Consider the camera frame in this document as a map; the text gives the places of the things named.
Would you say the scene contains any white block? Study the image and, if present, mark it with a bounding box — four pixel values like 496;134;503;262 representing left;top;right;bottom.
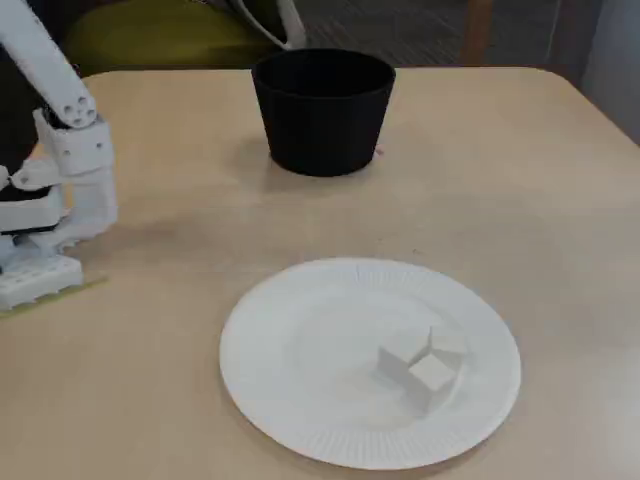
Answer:
407;355;456;396
377;343;419;392
427;327;469;361

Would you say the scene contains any white paper plate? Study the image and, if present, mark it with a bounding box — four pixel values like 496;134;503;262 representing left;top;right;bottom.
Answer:
218;257;522;471

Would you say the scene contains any white chair frame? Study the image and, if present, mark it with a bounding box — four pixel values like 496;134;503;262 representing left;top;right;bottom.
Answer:
219;0;307;51

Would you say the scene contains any yellow-green base plate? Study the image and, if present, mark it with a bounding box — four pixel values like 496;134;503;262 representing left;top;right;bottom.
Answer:
0;276;110;320

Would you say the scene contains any wooden post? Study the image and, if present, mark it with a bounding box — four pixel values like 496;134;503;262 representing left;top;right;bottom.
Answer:
462;0;497;66

